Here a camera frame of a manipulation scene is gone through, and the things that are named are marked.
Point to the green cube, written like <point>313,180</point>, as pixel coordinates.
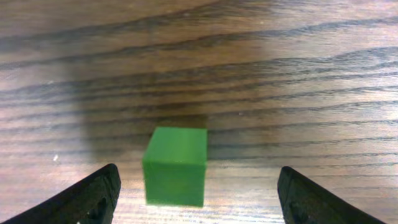
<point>175,168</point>

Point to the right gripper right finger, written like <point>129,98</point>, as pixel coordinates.
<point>311,202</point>

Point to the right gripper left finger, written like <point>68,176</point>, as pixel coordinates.
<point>77,199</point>

